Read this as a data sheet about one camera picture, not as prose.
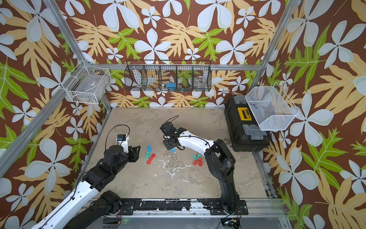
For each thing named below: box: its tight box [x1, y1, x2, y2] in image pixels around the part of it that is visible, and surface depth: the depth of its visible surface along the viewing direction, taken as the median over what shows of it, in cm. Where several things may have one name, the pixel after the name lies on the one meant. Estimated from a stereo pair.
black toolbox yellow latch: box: [223, 95, 272, 153], surface depth 88 cm
